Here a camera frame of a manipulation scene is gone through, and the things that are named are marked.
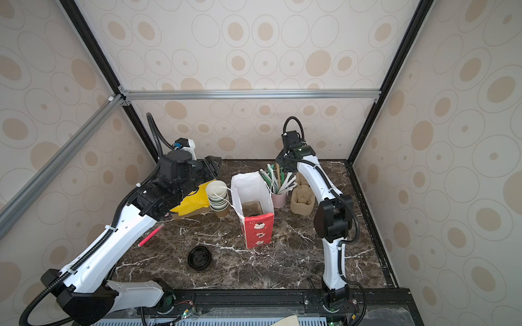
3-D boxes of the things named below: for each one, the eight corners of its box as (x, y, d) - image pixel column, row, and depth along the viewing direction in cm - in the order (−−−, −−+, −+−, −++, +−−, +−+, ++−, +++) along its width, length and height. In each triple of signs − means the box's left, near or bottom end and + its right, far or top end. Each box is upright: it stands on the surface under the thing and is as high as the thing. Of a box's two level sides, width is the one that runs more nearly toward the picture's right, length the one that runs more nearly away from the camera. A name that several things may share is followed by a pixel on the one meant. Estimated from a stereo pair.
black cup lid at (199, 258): (189, 270, 83) (185, 267, 79) (193, 249, 89) (190, 245, 85) (209, 270, 83) (207, 267, 79) (213, 249, 89) (210, 245, 85)
